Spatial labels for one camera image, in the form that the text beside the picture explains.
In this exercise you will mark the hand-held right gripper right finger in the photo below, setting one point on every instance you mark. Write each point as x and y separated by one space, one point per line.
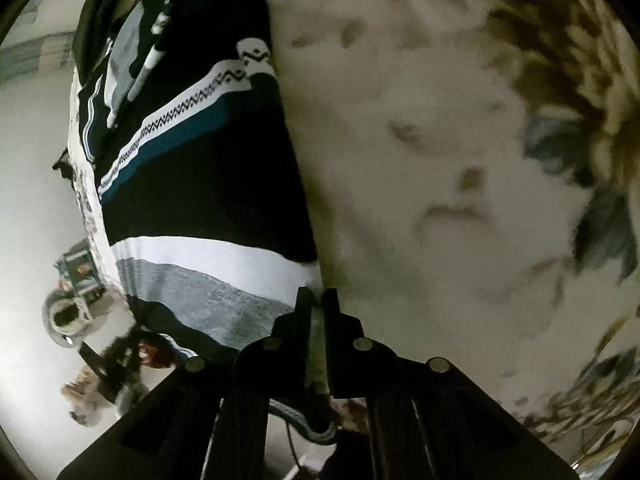
331 312

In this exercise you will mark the grey-green curtain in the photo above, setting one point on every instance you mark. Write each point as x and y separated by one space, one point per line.
35 57

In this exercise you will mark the white floral bed sheet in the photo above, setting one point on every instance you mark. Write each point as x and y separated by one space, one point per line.
425 135

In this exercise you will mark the striped black white grey garment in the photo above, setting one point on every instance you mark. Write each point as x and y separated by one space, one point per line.
200 185

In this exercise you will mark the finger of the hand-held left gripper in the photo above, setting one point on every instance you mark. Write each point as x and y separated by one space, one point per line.
107 365

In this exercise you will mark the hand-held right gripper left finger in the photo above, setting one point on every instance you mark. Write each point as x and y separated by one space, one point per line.
300 312

